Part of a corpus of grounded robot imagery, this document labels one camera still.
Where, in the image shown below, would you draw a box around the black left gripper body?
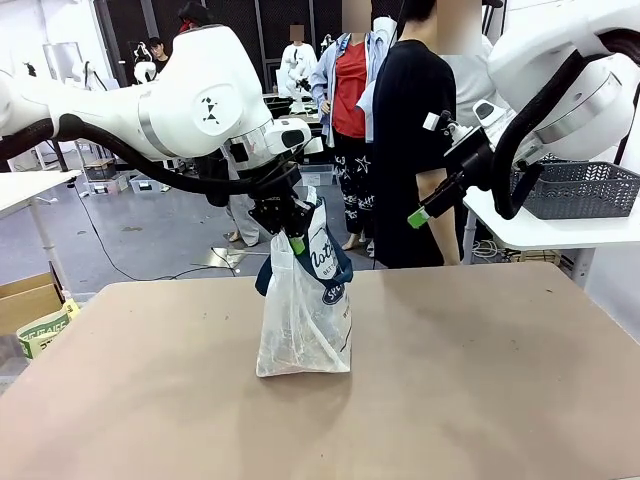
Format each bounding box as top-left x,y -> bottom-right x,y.
248,187 -> 314,235

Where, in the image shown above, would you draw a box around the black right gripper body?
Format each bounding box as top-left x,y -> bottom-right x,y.
443,128 -> 496,190

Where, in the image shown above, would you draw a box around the person's left forearm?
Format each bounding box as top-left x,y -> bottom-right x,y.
417,168 -> 462,267

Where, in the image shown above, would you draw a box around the person in beige trousers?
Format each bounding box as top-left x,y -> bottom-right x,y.
223,193 -> 262,249

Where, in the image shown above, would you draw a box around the person in black t-shirt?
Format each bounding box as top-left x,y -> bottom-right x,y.
372,0 -> 459,270

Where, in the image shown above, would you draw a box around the clear storage bin white label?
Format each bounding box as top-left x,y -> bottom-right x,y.
298,163 -> 335,188
128,174 -> 167,196

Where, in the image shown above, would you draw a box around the person in white shirt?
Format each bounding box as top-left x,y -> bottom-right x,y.
437,0 -> 499,129

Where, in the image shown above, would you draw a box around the grey plastic basket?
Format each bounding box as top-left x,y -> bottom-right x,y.
512,158 -> 640,221

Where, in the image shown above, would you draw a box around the wooden crate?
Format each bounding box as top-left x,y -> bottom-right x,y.
508,247 -> 564,266

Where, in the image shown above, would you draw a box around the white table with basket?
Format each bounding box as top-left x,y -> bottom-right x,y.
462,185 -> 640,290

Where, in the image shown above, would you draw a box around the person in red shirt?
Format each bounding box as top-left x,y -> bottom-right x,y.
309,3 -> 396,252

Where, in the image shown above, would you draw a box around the person in white coat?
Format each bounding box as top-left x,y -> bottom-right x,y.
277,23 -> 319,114

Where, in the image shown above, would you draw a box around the black storage box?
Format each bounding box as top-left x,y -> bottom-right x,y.
82,158 -> 119,181

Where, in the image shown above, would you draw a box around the person in dark clothes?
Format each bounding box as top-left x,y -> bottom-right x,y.
147,36 -> 172,76

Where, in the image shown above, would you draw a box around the person with red headband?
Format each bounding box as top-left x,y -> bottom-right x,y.
177,0 -> 215,34

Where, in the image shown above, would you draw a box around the white empty side table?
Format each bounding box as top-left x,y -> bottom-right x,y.
0,168 -> 84,296

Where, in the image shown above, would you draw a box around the green white paper sack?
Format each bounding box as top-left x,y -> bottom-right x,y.
16,298 -> 81,360

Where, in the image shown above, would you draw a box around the large brown cardboard box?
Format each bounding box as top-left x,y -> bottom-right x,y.
0,272 -> 67,337

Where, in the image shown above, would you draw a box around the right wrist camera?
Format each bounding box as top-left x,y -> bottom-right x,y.
422,111 -> 474,149

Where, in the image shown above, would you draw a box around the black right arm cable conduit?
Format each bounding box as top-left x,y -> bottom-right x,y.
492,49 -> 601,221

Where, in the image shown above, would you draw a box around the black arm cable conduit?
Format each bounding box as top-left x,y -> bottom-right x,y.
492,49 -> 601,221
0,113 -> 301,209

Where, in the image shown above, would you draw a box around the white coiled cables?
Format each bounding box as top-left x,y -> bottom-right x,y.
472,238 -> 506,262

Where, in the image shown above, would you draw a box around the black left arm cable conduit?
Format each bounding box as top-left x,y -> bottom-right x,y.
0,113 -> 301,209

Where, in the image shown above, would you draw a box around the black floor cable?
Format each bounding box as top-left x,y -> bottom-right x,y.
67,183 -> 271,282

